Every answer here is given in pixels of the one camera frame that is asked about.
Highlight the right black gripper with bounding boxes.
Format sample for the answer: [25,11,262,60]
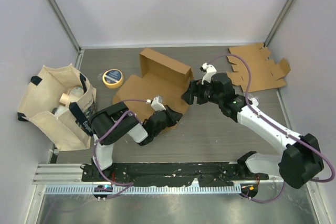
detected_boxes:
[181,77,223,105]

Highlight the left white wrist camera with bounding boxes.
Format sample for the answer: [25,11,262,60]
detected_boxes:
[146,95,166,111]

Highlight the cardboard tube in bag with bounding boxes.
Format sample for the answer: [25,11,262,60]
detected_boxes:
[59,93,71,106]

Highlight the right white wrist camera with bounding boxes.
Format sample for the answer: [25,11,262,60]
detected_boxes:
[200,63,217,85]

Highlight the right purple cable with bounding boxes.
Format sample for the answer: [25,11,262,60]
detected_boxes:
[209,54,336,204]

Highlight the right aluminium frame post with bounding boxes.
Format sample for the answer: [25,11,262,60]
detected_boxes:
[264,0,296,47]

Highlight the beige canvas tote bag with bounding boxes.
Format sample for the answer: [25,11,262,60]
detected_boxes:
[17,65,97,151]

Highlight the white slotted cable duct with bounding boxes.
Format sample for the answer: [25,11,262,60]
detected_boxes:
[45,183,242,195]

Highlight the yellow masking tape roll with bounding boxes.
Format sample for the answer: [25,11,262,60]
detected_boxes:
[102,69,124,89]

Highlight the aluminium frame post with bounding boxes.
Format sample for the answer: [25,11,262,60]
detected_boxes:
[264,0,296,47]
[46,0,81,54]

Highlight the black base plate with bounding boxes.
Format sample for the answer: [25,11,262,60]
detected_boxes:
[81,161,269,187]

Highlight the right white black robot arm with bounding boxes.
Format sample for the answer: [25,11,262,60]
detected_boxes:
[181,73,324,189]

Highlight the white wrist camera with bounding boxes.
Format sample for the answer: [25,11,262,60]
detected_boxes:
[146,95,166,111]
[200,63,217,85]

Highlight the large brown cardboard box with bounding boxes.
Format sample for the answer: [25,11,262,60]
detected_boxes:
[112,48,194,121]

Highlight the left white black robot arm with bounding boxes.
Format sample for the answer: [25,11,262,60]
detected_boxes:
[83,101,183,182]

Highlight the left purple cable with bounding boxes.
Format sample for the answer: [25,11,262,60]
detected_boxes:
[91,99,153,198]

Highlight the left aluminium frame post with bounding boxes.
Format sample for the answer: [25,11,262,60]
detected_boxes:
[46,0,81,54]

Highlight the purple cable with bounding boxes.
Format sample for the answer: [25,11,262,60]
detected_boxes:
[91,99,153,198]
[209,54,336,204]

